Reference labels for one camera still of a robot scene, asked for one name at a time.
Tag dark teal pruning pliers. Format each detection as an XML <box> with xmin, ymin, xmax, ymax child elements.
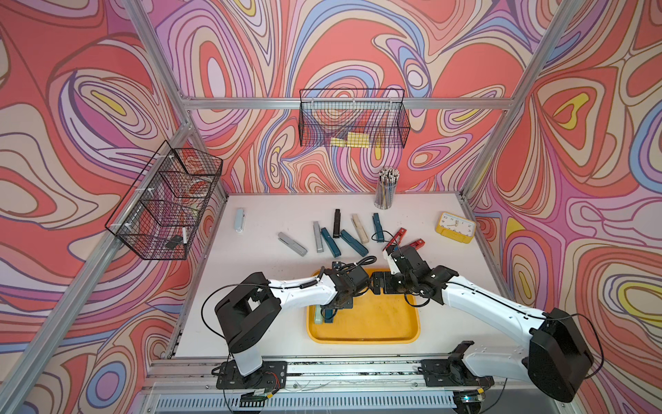
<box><xmin>321</xmin><ymin>309</ymin><xmax>338</xmax><ymax>324</ymax></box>

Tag pale green pruning pliers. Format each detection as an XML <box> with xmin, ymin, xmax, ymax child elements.
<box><xmin>313</xmin><ymin>305</ymin><xmax>323</xmax><ymax>324</ymax></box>

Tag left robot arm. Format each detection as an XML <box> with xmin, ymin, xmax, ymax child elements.
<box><xmin>214</xmin><ymin>255</ymin><xmax>377</xmax><ymax>378</ymax></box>

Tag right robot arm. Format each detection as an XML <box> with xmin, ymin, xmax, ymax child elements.
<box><xmin>379</xmin><ymin>246</ymin><xmax>594</xmax><ymax>403</ymax></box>

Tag beige pruning pliers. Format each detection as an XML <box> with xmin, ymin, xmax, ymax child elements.
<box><xmin>351</xmin><ymin>213</ymin><xmax>370</xmax><ymax>244</ymax></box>

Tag grey pruning pliers upright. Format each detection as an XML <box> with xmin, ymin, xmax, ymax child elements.
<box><xmin>313</xmin><ymin>221</ymin><xmax>324</xmax><ymax>253</ymax></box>

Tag yellow plastic storage tray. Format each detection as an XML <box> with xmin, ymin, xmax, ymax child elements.
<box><xmin>306</xmin><ymin>292</ymin><xmax>421</xmax><ymax>345</ymax></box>

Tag black pruning pliers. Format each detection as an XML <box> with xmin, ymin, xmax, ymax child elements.
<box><xmin>332</xmin><ymin>209</ymin><xmax>341</xmax><ymax>238</ymax></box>

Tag teal pruning pliers upright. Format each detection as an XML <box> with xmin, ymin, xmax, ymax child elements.
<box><xmin>372</xmin><ymin>212</ymin><xmax>385</xmax><ymax>243</ymax></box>

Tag grey pruning pliers angled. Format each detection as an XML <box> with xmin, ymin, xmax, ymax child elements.
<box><xmin>278</xmin><ymin>232</ymin><xmax>308</xmax><ymax>257</ymax></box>

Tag light blue-grey pliers far left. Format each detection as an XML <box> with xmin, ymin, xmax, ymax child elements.
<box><xmin>234</xmin><ymin>208</ymin><xmax>245</xmax><ymax>233</ymax></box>

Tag yellow alarm clock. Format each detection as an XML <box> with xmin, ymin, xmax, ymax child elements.
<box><xmin>435</xmin><ymin>211</ymin><xmax>477</xmax><ymax>244</ymax></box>

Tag pencil holder cup with pencils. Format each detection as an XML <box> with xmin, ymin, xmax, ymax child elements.
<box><xmin>374</xmin><ymin>167</ymin><xmax>400</xmax><ymax>210</ymax></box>

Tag yellow sticky notes in basket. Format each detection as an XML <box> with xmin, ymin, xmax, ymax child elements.
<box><xmin>329</xmin><ymin>132</ymin><xmax>372</xmax><ymax>148</ymax></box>

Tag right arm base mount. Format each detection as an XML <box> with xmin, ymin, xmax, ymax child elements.
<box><xmin>417</xmin><ymin>341</ymin><xmax>495</xmax><ymax>389</ymax></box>

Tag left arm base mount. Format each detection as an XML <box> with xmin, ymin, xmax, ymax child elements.
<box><xmin>211</xmin><ymin>361</ymin><xmax>288</xmax><ymax>392</ymax></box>

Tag black wire basket back wall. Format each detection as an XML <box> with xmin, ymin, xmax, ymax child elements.
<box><xmin>298</xmin><ymin>86</ymin><xmax>411</xmax><ymax>149</ymax></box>

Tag black wire basket wall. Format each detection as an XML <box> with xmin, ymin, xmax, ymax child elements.
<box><xmin>105</xmin><ymin>141</ymin><xmax>223</xmax><ymax>260</ymax></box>
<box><xmin>298</xmin><ymin>86</ymin><xmax>411</xmax><ymax>149</ymax></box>

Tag aluminium front rail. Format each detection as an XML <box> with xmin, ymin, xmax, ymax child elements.
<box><xmin>138</xmin><ymin>355</ymin><xmax>579</xmax><ymax>413</ymax></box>

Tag black wire basket left wall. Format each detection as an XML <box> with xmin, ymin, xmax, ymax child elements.
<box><xmin>105</xmin><ymin>141</ymin><xmax>223</xmax><ymax>260</ymax></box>

